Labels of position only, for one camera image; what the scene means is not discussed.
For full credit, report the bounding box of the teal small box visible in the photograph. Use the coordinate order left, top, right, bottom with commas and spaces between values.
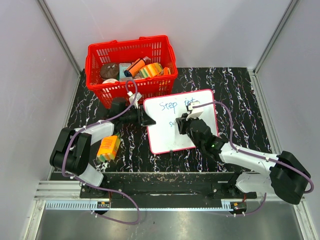
118, 63, 133, 82

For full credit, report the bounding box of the orange snack packet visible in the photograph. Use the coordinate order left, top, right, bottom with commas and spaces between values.
159, 67, 171, 76

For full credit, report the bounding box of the yellow green striped sponge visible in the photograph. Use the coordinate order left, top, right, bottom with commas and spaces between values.
139, 62, 163, 78

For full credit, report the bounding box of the pink framed whiteboard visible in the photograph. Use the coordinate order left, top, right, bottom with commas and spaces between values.
143, 89, 214, 155

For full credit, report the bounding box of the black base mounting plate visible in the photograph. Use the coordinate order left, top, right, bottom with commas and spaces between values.
79, 172, 258, 200

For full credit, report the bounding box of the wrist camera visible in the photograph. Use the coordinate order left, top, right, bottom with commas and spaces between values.
127, 91, 142, 108
186, 101, 204, 121

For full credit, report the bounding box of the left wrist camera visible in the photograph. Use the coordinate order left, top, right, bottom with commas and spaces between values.
127, 91, 142, 108

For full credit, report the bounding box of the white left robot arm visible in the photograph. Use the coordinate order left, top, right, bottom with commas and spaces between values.
49, 97, 156, 198

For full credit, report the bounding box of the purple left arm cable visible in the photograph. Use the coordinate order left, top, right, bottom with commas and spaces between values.
61, 79, 141, 224

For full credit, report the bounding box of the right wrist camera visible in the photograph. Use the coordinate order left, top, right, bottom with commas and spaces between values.
186, 101, 204, 121

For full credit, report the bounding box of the red plastic basket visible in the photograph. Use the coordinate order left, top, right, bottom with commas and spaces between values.
84, 35, 178, 108

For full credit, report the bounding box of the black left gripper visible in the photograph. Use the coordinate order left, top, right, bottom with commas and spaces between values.
121, 106, 156, 128

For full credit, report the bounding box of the orange pump bottle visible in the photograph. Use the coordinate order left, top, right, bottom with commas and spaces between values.
126, 56, 151, 77

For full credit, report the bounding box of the orange yellow sponge pack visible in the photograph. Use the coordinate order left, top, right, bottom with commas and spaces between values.
96, 135, 121, 163

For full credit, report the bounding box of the white round lid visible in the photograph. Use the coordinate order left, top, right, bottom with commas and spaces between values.
102, 78, 119, 84

